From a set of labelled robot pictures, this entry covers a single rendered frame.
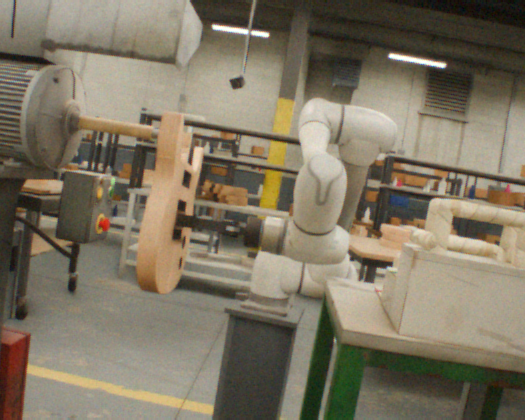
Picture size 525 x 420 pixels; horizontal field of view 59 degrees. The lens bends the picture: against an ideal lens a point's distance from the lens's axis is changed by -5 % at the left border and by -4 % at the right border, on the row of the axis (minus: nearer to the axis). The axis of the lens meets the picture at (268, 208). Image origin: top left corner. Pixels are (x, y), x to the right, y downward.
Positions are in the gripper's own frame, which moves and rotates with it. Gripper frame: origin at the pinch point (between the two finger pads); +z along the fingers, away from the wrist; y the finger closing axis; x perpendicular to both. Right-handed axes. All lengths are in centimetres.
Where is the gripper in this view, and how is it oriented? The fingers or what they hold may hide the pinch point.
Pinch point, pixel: (180, 220)
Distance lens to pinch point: 121.6
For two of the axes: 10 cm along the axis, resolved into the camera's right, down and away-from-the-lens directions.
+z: -9.9, -1.6, 0.4
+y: 0.3, 0.7, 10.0
